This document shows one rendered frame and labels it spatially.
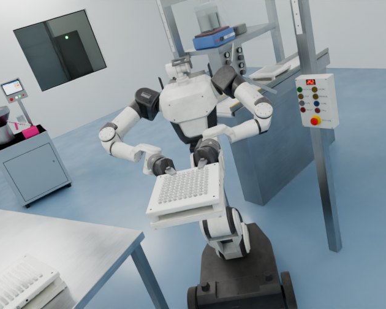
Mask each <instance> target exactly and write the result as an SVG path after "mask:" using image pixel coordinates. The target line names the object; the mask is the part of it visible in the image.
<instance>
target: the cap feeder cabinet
mask: <svg viewBox="0 0 386 309"><path fill-rule="evenodd" d="M36 127H37V129H38V131H39V134H37V135H34V136H32V137H30V138H28V139H26V138H25V137H24V135H23V133H22V132H19V133H16V134H14V135H15V137H16V138H15V139H14V140H12V141H11V142H8V143H5V144H2V145H0V170H1V172H2V174H3V175H4V177H5V178H6V180H7V182H8V184H9V185H10V187H11V188H12V191H13V192H14V194H15V195H16V197H17V199H18V201H19V202H20V204H21V206H24V205H25V207H26V208H29V207H30V205H29V203H30V202H32V201H34V200H36V199H38V198H40V197H42V196H44V195H46V194H48V193H50V192H52V191H54V190H56V189H58V188H60V187H62V186H64V185H67V186H68V188H69V187H71V184H70V182H72V180H71V178H70V176H69V174H68V172H67V170H66V168H65V166H64V164H63V162H62V160H61V158H60V156H59V154H58V152H57V150H56V148H55V146H54V144H53V142H52V140H51V138H50V136H49V134H48V131H47V130H46V129H45V128H44V127H43V126H42V125H41V124H38V125H36Z"/></svg>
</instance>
